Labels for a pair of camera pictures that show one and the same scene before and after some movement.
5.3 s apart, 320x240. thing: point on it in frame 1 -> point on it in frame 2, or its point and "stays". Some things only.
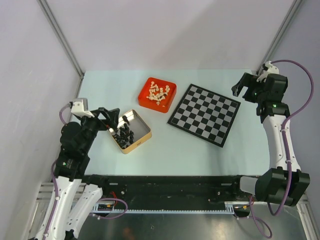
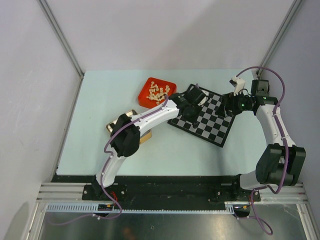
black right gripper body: x=259 y=94 -> x=239 y=103
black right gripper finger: x=237 y=87 -> x=220 y=110
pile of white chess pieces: x=157 y=94 stays
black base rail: x=167 y=189 stays
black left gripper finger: x=113 y=115 -> x=194 y=119
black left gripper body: x=90 y=123 -> x=195 y=110
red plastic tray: x=157 y=94 stays
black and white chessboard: x=205 y=114 stays
